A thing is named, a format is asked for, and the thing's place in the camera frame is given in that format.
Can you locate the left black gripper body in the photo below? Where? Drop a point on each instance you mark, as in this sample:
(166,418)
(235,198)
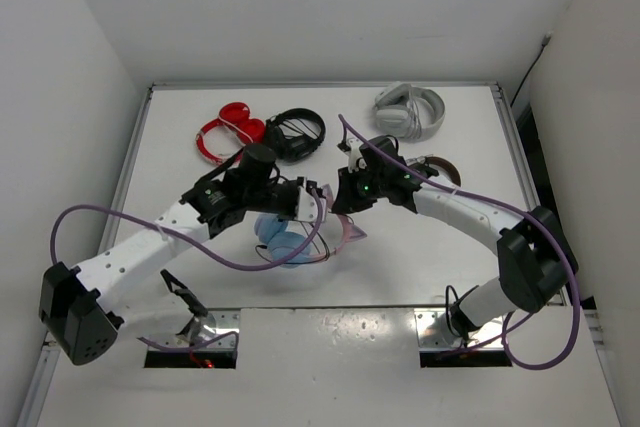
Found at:
(271,197)

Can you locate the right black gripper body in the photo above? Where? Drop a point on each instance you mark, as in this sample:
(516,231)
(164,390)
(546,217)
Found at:
(373,183)

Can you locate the pink blue cat-ear headphones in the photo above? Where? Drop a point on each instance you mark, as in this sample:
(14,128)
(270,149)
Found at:
(276,240)

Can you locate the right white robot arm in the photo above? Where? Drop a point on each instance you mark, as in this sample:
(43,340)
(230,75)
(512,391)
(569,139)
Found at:
(534,257)

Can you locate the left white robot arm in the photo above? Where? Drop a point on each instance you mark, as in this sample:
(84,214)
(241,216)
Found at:
(79,305)

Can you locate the black headphones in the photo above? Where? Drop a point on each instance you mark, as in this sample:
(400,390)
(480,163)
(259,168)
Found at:
(289,143)

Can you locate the red headphones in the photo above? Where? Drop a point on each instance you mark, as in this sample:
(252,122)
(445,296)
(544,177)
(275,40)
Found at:
(233,128)

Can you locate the brown silver headphones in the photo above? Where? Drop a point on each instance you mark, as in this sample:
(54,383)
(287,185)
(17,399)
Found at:
(440,164)

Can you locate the white grey headphones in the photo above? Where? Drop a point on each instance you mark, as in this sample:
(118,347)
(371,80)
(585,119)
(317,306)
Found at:
(409,112)

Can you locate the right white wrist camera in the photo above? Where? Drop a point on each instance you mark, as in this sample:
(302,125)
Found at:
(351,147)

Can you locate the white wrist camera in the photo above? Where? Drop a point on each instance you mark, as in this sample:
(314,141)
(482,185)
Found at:
(351,147)
(312,203)

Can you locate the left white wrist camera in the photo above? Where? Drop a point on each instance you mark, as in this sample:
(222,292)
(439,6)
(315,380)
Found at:
(312,203)

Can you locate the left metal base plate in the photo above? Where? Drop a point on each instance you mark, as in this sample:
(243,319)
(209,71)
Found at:
(218,330)

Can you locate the metal base plate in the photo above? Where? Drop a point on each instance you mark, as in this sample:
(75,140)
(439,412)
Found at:
(433,335)
(218,330)

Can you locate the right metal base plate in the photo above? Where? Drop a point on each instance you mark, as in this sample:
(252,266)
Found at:
(433,335)

